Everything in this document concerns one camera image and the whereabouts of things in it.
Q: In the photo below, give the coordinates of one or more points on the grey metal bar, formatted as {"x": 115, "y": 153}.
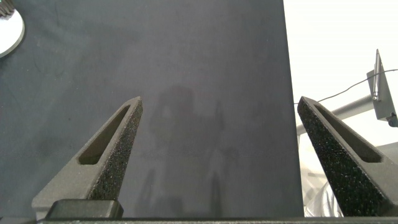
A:
{"x": 351, "y": 109}

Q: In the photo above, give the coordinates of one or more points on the dark rubber mat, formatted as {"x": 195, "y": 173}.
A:
{"x": 202, "y": 62}

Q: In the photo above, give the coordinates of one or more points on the round white pin plate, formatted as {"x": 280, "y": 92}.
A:
{"x": 11, "y": 31}

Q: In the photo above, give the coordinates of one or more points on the grey metal bracket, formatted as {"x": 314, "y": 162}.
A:
{"x": 384, "y": 99}

